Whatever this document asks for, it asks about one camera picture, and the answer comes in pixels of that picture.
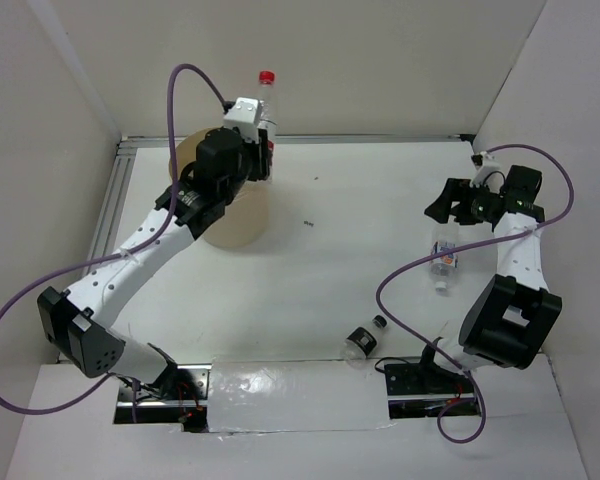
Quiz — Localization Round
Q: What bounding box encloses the blue-orange label white-cap bottle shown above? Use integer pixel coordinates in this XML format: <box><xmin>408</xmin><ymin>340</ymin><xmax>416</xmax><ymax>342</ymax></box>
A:
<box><xmin>429</xmin><ymin>223</ymin><xmax>459</xmax><ymax>295</ymax></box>

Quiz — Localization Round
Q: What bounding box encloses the large red-label water bottle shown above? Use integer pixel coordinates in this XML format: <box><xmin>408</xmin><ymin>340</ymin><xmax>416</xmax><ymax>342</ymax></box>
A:
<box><xmin>256</xmin><ymin>69</ymin><xmax>281</xmax><ymax>184</ymax></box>

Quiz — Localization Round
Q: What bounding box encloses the black-label black-cap bottle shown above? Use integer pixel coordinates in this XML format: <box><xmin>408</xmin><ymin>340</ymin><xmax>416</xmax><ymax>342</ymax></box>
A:
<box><xmin>341</xmin><ymin>315</ymin><xmax>387</xmax><ymax>365</ymax></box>

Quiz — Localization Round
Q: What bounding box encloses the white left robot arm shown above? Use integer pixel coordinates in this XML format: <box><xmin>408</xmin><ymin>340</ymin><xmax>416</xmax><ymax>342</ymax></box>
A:
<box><xmin>37</xmin><ymin>127</ymin><xmax>271</xmax><ymax>399</ymax></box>

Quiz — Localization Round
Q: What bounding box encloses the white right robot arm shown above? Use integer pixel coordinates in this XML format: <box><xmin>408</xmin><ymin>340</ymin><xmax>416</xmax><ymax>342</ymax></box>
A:
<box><xmin>416</xmin><ymin>160</ymin><xmax>562</xmax><ymax>392</ymax></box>

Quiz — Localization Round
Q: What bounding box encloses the beige round plastic bin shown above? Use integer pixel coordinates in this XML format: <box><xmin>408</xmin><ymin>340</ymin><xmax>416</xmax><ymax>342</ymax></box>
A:
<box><xmin>167</xmin><ymin>127</ymin><xmax>271</xmax><ymax>249</ymax></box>

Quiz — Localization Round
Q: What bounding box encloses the white taped cover sheet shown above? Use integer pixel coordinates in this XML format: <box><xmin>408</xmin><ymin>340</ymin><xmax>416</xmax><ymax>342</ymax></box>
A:
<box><xmin>207</xmin><ymin>360</ymin><xmax>392</xmax><ymax>434</ymax></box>

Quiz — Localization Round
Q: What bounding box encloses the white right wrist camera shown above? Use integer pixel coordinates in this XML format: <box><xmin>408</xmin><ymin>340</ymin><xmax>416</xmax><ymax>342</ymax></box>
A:
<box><xmin>470</xmin><ymin>151</ymin><xmax>501</xmax><ymax>188</ymax></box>

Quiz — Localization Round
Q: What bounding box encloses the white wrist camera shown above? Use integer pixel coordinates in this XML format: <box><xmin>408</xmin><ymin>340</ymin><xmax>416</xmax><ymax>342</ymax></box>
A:
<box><xmin>470</xmin><ymin>151</ymin><xmax>501</xmax><ymax>188</ymax></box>
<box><xmin>223</xmin><ymin>97</ymin><xmax>262</xmax><ymax>144</ymax></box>

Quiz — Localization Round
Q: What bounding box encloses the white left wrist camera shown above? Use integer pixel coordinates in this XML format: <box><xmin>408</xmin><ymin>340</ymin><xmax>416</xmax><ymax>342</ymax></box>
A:
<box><xmin>223</xmin><ymin>97</ymin><xmax>262</xmax><ymax>144</ymax></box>

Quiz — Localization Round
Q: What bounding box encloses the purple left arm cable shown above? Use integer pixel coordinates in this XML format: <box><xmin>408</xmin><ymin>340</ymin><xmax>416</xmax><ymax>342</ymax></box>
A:
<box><xmin>0</xmin><ymin>63</ymin><xmax>229</xmax><ymax>425</ymax></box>

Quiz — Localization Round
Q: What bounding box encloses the aluminium frame rail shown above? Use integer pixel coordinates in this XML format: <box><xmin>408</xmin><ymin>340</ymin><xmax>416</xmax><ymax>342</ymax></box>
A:
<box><xmin>59</xmin><ymin>132</ymin><xmax>476</xmax><ymax>363</ymax></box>

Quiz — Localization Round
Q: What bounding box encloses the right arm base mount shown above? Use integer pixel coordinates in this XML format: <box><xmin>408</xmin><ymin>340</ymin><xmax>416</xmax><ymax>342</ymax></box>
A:
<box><xmin>374</xmin><ymin>346</ymin><xmax>480</xmax><ymax>420</ymax></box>

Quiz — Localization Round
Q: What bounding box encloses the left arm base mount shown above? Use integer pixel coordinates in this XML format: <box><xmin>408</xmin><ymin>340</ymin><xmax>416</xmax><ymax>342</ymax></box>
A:
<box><xmin>113</xmin><ymin>365</ymin><xmax>211</xmax><ymax>433</ymax></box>

